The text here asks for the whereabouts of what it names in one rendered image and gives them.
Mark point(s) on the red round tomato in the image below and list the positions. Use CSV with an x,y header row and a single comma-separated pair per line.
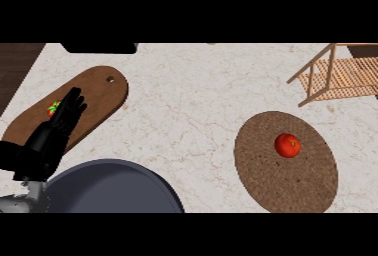
x,y
287,145

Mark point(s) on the light wooden tiered shelf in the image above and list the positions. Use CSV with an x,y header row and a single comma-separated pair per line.
x,y
340,80

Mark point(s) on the black appliance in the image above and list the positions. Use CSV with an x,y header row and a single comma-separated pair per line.
x,y
101,48

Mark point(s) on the dark brown wooden panel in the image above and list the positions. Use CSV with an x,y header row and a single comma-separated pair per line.
x,y
15,66

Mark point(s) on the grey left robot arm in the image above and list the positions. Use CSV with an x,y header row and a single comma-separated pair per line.
x,y
23,200

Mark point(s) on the brown wooden cutting board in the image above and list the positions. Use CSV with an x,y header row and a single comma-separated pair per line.
x,y
98,96

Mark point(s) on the red and green vegetable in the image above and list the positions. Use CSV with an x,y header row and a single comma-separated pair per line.
x,y
52,108

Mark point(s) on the brown round woven placemat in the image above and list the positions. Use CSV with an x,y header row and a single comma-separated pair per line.
x,y
288,173

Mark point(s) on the dark grey round pan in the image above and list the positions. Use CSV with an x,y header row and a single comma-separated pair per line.
x,y
113,190

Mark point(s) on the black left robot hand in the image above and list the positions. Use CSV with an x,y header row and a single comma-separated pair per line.
x,y
46,143

